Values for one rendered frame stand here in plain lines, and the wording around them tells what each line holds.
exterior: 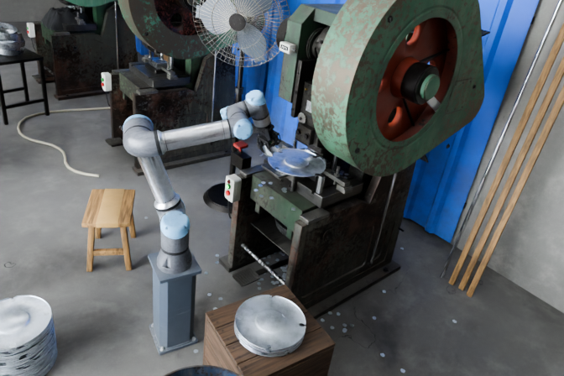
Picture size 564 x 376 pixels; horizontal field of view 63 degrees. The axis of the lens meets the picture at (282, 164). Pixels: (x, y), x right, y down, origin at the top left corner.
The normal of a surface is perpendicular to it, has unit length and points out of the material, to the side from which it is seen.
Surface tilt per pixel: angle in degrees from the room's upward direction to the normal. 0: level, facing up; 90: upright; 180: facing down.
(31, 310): 0
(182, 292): 90
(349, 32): 61
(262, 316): 0
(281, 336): 0
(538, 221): 90
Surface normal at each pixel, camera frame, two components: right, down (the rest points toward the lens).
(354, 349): 0.12, -0.88
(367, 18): -0.56, -0.32
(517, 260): -0.76, 0.22
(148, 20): 0.61, 0.44
